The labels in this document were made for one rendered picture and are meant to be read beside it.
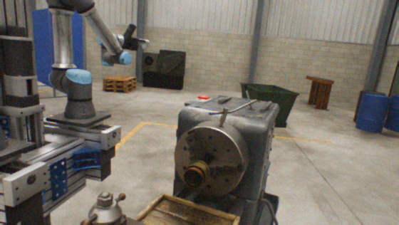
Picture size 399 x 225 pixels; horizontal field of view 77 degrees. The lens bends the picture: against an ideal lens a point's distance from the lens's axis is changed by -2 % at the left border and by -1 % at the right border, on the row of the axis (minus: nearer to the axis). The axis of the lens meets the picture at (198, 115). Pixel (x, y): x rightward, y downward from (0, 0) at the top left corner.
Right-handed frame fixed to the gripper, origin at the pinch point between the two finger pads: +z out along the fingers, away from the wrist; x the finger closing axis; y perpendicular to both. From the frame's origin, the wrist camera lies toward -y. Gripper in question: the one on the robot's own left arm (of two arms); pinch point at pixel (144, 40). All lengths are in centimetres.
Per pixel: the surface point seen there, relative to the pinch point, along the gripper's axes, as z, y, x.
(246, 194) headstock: -23, 55, 104
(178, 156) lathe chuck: -44, 41, 76
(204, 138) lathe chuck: -42, 28, 85
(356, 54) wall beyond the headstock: 1100, -51, 64
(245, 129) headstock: -24, 24, 95
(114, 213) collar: -93, 32, 94
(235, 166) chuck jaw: -42, 34, 102
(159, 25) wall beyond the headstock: 702, -3, -651
